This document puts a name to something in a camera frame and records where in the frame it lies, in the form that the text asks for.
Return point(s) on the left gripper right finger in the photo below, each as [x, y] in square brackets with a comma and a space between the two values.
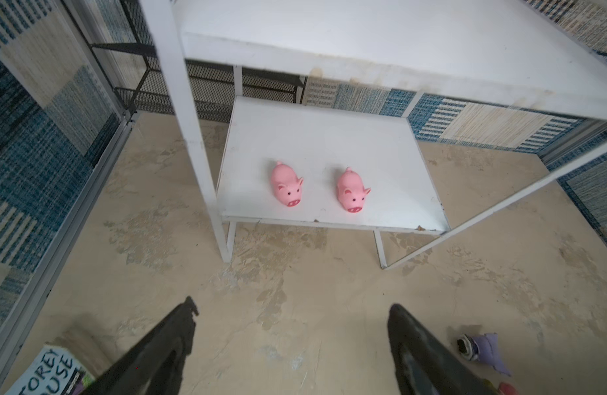
[423, 365]

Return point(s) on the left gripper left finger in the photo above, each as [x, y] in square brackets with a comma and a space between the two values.
[156, 364]

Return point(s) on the pink pig toy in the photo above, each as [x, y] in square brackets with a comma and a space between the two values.
[351, 192]
[286, 185]

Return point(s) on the white two-tier shelf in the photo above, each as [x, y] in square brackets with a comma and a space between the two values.
[498, 52]

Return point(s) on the purple figure toy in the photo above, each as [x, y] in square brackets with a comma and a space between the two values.
[483, 349]

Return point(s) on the olive green figure toy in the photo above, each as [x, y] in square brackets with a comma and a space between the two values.
[502, 389]

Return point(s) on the colourful children's book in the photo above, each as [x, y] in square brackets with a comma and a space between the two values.
[55, 371]

